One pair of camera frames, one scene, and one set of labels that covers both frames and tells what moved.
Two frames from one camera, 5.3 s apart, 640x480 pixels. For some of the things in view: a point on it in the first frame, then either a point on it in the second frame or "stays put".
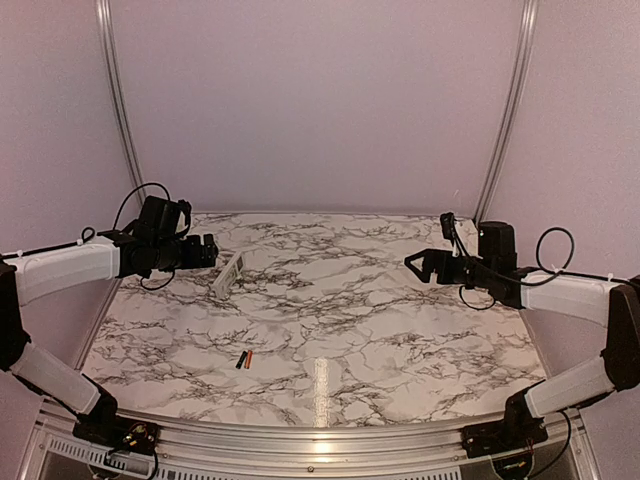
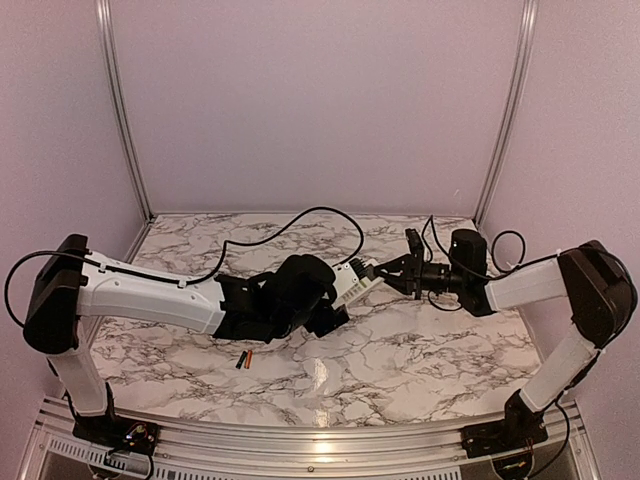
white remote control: (229, 276) -> (348, 284)
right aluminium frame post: (511, 107) stays put
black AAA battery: (241, 360) stays put
